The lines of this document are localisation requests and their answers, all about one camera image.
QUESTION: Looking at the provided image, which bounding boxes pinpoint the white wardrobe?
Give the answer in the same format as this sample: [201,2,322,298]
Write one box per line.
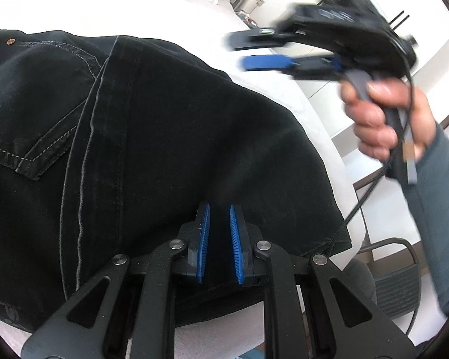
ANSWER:
[303,7,449,257]

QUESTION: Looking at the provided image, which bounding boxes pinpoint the grey mesh chair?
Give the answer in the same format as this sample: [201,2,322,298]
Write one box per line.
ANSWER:
[343,237,424,321]

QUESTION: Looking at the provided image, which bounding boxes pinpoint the bed with white sheet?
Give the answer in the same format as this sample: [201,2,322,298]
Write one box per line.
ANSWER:
[0,0,368,359]

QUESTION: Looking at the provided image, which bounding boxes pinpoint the black pants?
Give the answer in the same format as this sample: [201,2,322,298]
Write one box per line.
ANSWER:
[0,29,354,334]

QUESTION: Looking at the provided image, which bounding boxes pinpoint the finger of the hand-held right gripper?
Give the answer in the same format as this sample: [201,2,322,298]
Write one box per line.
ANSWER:
[240,54,345,82]
[226,28,285,51]

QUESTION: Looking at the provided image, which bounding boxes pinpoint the person's right forearm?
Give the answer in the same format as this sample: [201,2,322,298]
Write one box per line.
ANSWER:
[399,121,449,317]

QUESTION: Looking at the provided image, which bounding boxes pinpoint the person's right hand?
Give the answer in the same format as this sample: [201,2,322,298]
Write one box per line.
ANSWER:
[340,80,440,162]

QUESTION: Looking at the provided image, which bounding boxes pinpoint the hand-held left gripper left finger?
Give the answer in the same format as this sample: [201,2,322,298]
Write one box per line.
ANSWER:
[20,202,212,359]

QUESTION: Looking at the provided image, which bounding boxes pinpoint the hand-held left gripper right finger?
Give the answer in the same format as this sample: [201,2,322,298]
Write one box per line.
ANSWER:
[229,204,415,359]

